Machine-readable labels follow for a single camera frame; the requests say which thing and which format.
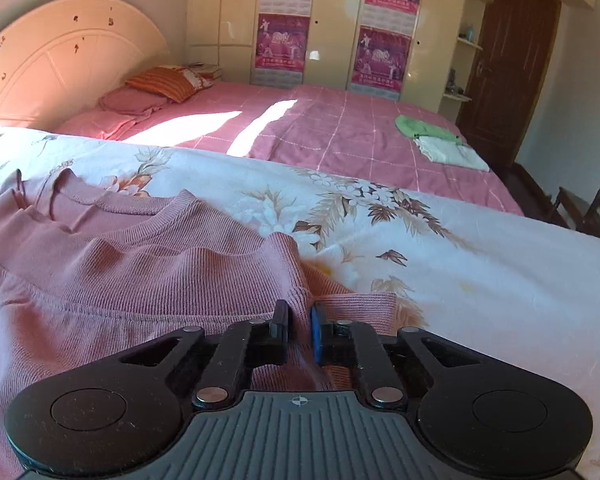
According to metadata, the pink knit sweater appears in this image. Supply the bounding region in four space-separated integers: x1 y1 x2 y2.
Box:
0 170 396 479

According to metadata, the pink checked bed cover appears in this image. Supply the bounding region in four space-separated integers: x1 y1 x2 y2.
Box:
56 82 521 214

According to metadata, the white folded cloth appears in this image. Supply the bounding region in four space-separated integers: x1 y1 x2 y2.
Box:
414 136 490 171

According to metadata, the white floral bed sheet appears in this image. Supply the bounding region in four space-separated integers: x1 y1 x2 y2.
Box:
0 128 600 479

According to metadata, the green folded cloth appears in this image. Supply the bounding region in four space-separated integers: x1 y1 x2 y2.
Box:
394 115 463 144

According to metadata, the pink folded pillow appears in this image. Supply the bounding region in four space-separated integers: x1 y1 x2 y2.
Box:
98 86 171 116

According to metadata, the orange striped pillow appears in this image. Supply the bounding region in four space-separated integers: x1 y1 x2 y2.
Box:
125 66 214 104

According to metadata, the lower right purple poster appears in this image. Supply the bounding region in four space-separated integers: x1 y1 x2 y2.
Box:
350 26 411 101

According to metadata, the dark wooden chair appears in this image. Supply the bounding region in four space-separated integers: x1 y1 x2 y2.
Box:
546 188 600 238

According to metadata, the lower left purple poster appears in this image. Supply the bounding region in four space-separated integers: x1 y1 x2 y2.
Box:
250 13 310 89

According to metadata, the cream wardrobe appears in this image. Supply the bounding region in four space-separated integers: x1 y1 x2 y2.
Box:
187 0 478 120

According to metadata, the cream arched headboard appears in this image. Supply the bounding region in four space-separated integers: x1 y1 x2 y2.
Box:
0 0 174 131

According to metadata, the dark brown wooden door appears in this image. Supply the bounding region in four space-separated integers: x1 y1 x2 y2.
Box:
457 0 562 167

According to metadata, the cream corner shelf unit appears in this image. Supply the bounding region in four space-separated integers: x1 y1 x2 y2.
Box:
439 0 494 122

